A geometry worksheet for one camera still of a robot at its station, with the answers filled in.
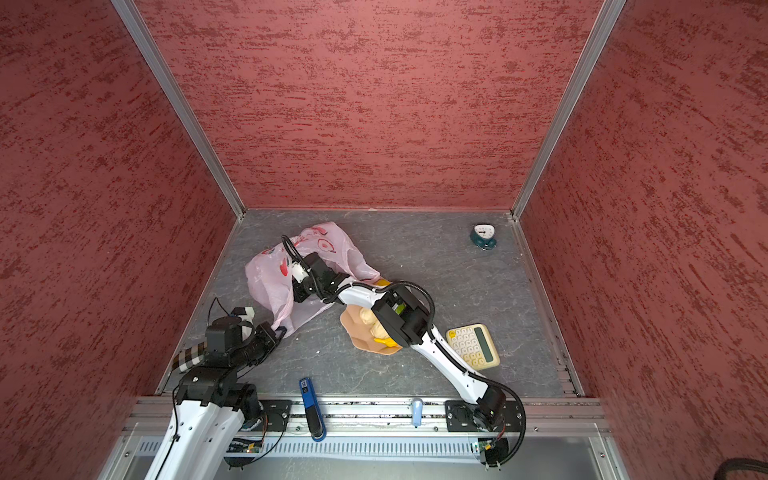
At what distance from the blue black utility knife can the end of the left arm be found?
147 millimetres

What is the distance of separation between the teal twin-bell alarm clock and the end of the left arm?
0.76m

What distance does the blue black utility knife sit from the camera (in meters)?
0.72

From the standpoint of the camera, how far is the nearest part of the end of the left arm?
602 mm

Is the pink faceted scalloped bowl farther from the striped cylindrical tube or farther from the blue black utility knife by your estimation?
the striped cylindrical tube

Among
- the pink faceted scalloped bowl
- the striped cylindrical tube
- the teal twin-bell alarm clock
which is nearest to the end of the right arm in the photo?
the pink faceted scalloped bowl

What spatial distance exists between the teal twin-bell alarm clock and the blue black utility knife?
2.41ft

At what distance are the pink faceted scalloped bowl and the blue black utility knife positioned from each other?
0.54 feet

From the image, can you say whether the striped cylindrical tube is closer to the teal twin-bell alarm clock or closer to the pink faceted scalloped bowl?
the pink faceted scalloped bowl

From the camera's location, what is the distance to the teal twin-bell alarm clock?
1.09 m

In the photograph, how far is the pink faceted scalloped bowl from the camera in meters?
0.83

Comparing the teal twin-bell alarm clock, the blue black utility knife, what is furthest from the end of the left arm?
the teal twin-bell alarm clock

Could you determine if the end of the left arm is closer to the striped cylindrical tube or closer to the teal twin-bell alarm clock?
the striped cylindrical tube

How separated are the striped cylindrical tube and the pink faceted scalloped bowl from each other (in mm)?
409

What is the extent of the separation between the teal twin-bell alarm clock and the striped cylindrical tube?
957 mm
